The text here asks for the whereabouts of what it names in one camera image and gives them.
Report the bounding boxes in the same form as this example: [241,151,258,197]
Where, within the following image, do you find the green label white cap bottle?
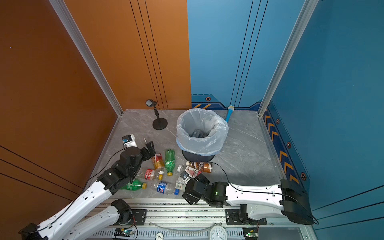
[176,180,187,191]

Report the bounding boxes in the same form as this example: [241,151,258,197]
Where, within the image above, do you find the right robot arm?
[183,175,318,225]

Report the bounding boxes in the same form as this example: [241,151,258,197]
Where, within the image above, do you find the pink label white cap bottle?
[177,165,202,181]

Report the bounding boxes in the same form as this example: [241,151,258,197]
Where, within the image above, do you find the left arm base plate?
[112,209,147,227]

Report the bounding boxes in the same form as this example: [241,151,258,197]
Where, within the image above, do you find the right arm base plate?
[225,209,268,226]

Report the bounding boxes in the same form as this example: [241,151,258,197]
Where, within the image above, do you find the green bottle lying yellow cap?
[121,179,147,191]

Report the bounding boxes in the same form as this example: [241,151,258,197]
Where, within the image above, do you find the green circuit board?
[114,228,136,239]

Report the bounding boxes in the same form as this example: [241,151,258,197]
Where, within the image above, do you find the blue toy microphone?
[226,105,235,122]

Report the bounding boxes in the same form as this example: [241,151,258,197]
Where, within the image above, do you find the black desk microphone stand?
[146,99,168,130]

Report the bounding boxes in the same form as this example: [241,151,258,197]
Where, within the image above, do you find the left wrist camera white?
[122,135,138,149]

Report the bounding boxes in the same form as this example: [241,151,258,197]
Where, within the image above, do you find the pepsi bottle blue label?
[153,181,180,196]

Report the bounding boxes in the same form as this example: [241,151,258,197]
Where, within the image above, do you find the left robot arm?
[19,141,156,240]

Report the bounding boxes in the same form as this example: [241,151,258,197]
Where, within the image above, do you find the black bin with plastic liner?
[176,108,229,162]

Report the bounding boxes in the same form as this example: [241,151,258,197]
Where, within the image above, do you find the clear bottle blue label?
[191,129,208,139]

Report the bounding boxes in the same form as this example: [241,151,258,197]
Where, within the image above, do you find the brown coffee bottle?
[186,161,213,173]

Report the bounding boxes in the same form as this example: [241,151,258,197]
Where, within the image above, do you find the clear cola bottle red label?
[136,168,164,181]

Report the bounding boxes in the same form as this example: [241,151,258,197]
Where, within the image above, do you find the green bottle yellow cap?
[121,179,147,191]
[165,149,176,176]

